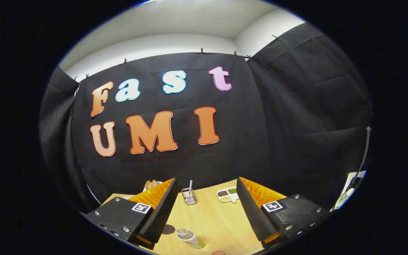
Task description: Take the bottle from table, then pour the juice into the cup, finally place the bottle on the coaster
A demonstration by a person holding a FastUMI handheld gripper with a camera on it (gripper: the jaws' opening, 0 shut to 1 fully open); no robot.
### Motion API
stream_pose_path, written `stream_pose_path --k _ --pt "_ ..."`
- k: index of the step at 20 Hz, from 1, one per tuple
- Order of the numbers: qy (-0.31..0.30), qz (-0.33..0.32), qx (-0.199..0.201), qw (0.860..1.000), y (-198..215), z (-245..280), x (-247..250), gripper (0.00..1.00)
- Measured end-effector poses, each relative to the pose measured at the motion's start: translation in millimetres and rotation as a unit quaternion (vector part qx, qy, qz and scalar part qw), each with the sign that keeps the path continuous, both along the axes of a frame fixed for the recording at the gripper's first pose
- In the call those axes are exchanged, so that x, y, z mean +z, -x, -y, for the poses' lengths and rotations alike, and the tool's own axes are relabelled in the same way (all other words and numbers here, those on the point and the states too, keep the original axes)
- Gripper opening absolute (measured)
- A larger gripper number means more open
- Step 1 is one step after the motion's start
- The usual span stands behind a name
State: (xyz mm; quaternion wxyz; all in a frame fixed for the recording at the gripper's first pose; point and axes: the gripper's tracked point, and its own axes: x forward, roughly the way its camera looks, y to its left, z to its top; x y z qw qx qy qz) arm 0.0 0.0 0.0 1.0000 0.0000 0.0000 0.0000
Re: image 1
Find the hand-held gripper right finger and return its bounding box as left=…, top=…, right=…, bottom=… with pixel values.
left=236, top=177, right=332, bottom=249

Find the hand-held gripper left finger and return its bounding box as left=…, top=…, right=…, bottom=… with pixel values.
left=80, top=178, right=179, bottom=250

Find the clear plastic juice bottle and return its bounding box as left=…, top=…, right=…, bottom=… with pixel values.
left=176, top=228, right=206, bottom=249

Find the white divided bean dish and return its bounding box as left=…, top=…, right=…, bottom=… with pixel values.
left=216, top=187, right=240, bottom=203

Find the wooden table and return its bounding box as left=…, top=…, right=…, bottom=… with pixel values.
left=100, top=179, right=287, bottom=255

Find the metal wire utensil holder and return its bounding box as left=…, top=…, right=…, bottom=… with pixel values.
left=181, top=188, right=198, bottom=205

